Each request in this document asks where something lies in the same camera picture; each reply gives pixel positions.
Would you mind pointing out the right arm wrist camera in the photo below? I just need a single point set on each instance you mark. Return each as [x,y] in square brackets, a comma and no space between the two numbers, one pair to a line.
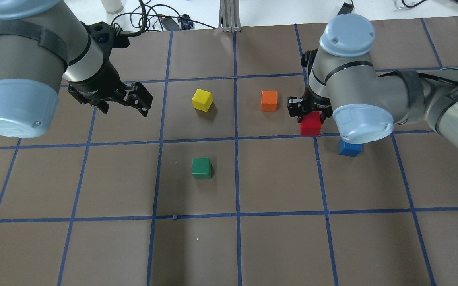
[308,58]

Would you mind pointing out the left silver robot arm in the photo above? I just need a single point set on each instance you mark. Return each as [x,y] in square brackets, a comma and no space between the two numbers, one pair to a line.
[42,43]

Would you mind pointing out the red block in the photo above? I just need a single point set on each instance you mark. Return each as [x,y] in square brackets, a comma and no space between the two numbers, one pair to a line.
[310,125]

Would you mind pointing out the green block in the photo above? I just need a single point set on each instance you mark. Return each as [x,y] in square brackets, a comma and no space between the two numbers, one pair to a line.
[201,168]

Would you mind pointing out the yellow block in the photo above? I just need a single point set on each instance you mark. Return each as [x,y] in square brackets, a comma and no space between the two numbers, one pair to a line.
[202,100]

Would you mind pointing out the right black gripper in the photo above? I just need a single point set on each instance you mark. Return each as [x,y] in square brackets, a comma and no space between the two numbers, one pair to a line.
[317,105]

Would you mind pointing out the white bottle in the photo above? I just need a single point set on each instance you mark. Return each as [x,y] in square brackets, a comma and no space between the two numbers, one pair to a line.
[112,7]

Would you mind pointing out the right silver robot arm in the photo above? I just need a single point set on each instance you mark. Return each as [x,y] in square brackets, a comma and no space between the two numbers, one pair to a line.
[342,84]

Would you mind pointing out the blue block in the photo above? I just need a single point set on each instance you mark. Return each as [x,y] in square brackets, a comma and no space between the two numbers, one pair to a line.
[349,149]

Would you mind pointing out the orange block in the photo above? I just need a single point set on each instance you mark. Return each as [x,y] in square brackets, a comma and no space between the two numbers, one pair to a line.
[269,101]

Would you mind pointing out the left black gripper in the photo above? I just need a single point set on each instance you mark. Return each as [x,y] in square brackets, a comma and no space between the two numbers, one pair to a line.
[98,86]

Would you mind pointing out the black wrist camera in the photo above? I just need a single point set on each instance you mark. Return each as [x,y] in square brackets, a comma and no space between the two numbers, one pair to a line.
[107,37]

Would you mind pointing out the black power adapter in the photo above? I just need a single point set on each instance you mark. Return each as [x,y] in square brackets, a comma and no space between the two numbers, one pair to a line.
[346,8]

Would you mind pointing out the aluminium frame post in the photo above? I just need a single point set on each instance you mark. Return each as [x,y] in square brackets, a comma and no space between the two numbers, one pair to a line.
[229,16]

